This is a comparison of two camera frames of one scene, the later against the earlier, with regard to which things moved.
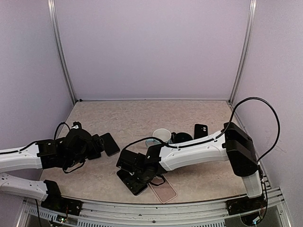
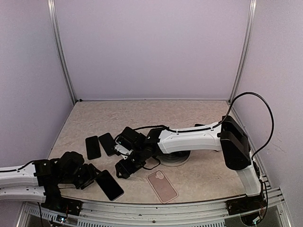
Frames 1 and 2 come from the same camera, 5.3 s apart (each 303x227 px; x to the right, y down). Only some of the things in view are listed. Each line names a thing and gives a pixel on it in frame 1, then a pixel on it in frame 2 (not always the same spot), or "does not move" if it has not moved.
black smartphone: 110,146 does not move
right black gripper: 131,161 does not move
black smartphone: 132,182 -> 109,186
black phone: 162,188 does not move
